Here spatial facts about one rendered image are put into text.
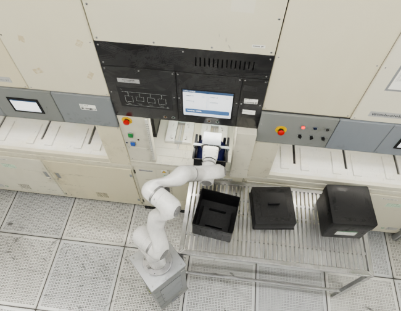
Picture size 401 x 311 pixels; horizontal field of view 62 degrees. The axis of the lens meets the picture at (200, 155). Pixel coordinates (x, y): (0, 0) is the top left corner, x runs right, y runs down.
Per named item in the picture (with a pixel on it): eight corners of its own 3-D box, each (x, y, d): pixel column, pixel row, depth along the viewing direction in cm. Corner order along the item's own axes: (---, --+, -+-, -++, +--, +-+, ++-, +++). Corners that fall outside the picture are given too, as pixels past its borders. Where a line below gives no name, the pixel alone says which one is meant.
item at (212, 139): (190, 174, 235) (190, 149, 209) (194, 151, 247) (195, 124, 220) (225, 179, 234) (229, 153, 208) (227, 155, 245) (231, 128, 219)
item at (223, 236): (201, 198, 247) (202, 187, 232) (237, 207, 243) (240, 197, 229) (191, 232, 232) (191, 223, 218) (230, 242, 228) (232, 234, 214)
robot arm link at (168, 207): (150, 237, 200) (170, 255, 195) (136, 250, 192) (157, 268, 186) (163, 181, 168) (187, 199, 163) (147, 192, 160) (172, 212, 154)
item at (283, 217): (252, 229, 234) (255, 223, 223) (248, 192, 250) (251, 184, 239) (293, 229, 234) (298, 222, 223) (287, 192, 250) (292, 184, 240)
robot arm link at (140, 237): (154, 266, 201) (150, 255, 181) (133, 247, 207) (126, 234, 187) (168, 251, 206) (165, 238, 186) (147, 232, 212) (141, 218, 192)
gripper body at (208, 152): (200, 164, 210) (203, 149, 216) (216, 166, 210) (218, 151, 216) (201, 157, 204) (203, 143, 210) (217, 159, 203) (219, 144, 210)
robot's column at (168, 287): (161, 311, 274) (151, 292, 210) (143, 283, 285) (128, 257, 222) (189, 289, 283) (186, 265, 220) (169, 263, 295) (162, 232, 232)
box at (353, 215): (320, 237, 231) (333, 223, 210) (314, 200, 247) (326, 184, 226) (361, 239, 231) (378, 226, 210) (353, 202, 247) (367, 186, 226)
